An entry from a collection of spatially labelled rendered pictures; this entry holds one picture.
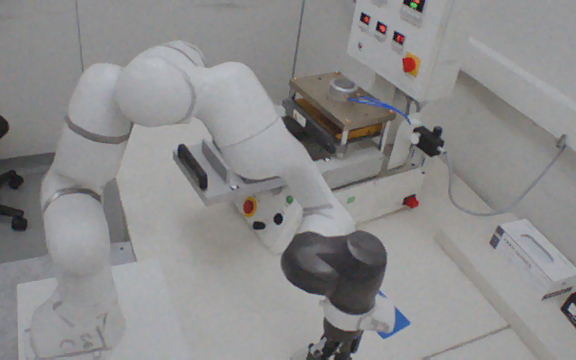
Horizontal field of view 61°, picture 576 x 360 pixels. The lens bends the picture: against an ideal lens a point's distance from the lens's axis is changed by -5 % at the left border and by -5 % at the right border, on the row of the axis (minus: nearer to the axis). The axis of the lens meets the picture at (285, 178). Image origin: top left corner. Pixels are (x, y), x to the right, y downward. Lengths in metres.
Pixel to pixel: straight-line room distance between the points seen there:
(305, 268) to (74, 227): 0.39
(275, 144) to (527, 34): 1.09
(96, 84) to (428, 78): 0.87
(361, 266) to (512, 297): 0.71
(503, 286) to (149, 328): 0.92
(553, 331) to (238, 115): 1.01
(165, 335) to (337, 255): 0.51
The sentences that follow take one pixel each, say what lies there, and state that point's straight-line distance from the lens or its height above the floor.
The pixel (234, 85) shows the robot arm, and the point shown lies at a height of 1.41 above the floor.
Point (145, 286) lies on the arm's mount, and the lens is 1.29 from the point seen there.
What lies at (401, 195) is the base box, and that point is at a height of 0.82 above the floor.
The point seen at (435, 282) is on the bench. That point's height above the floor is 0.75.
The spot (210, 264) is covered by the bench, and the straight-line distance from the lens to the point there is 1.36.
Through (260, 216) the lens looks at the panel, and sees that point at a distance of 1.44.
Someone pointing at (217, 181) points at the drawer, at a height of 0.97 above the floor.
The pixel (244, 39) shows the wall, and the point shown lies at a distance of 2.88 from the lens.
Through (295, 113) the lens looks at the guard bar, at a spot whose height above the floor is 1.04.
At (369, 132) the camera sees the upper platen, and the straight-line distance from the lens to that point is 1.41.
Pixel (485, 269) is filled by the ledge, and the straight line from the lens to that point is 1.51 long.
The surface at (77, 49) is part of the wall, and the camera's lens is 2.72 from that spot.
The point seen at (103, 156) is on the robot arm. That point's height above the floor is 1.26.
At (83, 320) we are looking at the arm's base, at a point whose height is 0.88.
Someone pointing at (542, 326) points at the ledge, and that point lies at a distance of 1.44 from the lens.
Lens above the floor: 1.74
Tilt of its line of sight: 36 degrees down
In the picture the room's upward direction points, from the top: 9 degrees clockwise
